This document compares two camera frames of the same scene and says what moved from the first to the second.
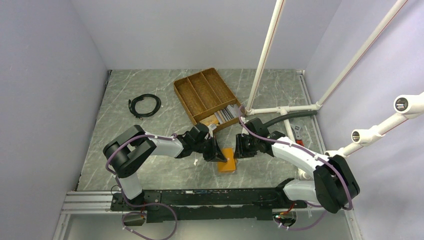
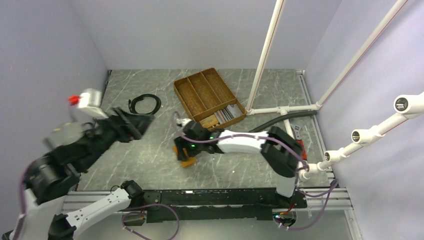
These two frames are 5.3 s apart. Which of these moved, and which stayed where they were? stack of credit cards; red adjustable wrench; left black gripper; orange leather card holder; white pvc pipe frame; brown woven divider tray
Moved: orange leather card holder; left black gripper
Stayed: brown woven divider tray; white pvc pipe frame; red adjustable wrench; stack of credit cards
